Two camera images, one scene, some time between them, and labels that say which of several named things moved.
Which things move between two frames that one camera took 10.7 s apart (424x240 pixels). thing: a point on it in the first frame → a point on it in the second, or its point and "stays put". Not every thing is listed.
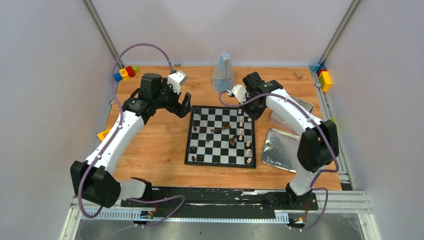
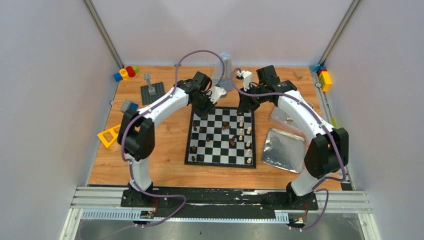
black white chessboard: (221, 136) stays put
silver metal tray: (280, 149) stays put
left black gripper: (178, 103) → (203, 108)
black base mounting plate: (190, 202) stays put
